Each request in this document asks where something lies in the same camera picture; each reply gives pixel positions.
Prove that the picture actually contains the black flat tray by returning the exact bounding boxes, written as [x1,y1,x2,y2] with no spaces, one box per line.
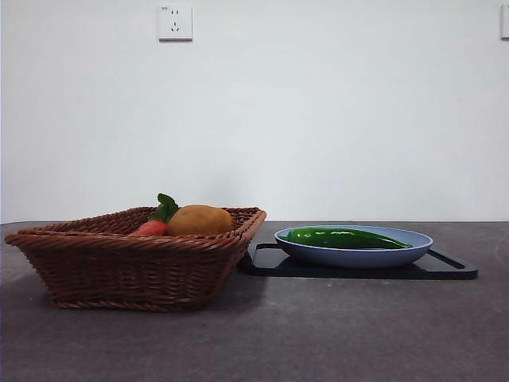
[237,241,479,281]

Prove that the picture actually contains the yellow-brown potato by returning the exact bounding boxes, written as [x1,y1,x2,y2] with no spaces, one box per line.
[165,204,234,237]

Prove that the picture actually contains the pale blue plate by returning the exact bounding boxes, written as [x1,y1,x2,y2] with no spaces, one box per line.
[274,224,434,268]

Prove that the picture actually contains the white wall power socket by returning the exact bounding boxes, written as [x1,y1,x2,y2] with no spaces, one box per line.
[158,4,194,42]

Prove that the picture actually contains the long green pepper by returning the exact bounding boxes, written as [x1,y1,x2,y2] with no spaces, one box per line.
[278,226,413,251]

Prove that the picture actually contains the orange carrot with green leaves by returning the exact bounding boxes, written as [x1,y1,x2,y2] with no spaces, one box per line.
[127,193,180,237]

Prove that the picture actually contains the brown woven wicker basket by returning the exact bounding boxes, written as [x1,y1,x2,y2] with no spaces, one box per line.
[4,205,268,312]

